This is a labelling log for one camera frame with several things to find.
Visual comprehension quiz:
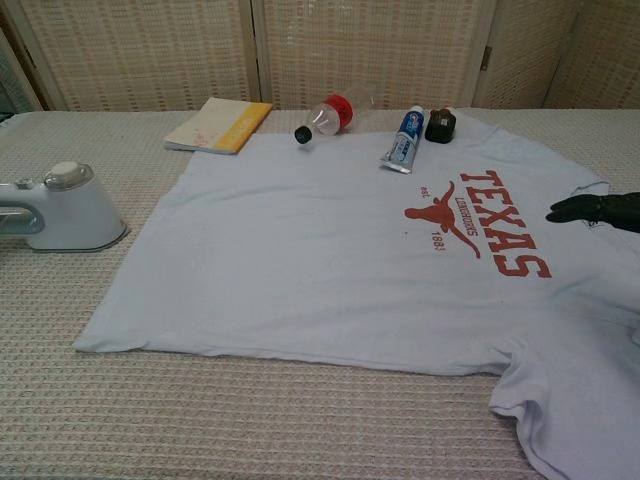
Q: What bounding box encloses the beige woven tablecloth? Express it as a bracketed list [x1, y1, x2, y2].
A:
[0, 107, 640, 480]

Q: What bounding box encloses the small black bottle red cap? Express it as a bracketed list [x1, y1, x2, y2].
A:
[424, 105, 460, 145]

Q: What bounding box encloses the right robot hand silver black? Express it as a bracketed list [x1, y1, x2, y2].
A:
[544, 191, 640, 234]

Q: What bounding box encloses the white handheld iron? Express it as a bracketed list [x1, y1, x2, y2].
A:
[0, 160, 129, 253]

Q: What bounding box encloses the blue white toothpaste tube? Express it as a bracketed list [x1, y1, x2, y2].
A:
[378, 105, 426, 175]

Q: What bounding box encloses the white Texas print T-shirt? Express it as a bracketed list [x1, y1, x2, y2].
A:
[72, 112, 640, 480]

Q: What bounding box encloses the clear bottle with red label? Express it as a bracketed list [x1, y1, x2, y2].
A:
[293, 82, 381, 146]

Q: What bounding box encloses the beige woven folding screen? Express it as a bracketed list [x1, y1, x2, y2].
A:
[0, 0, 640, 114]

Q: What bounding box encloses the yellow and white notebook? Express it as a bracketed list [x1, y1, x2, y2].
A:
[163, 97, 274, 156]

